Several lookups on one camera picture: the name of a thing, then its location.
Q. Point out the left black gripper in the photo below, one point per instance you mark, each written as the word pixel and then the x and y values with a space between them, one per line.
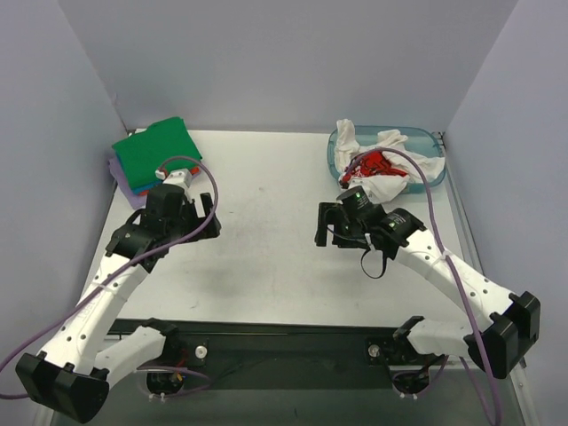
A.
pixel 195 217

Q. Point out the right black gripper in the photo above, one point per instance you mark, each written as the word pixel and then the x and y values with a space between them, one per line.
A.
pixel 331 223

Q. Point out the green t shirt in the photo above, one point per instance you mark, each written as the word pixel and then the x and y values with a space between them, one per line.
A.
pixel 141 154

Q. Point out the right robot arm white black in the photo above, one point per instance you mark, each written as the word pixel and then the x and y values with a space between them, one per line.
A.
pixel 500 326

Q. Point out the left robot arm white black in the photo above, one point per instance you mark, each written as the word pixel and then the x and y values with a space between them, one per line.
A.
pixel 72 374

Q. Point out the folded blue t shirt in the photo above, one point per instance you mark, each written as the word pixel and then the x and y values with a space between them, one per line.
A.
pixel 143 190

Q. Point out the white t shirt red print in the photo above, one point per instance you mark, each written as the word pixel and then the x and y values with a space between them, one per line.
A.
pixel 399 168

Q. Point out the clear blue plastic bin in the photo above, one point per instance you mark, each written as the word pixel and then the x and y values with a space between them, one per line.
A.
pixel 426 142

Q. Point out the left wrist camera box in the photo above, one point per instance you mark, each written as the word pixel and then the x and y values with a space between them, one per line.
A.
pixel 182 178

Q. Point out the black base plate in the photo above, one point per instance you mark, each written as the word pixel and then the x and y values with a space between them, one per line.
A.
pixel 242 356

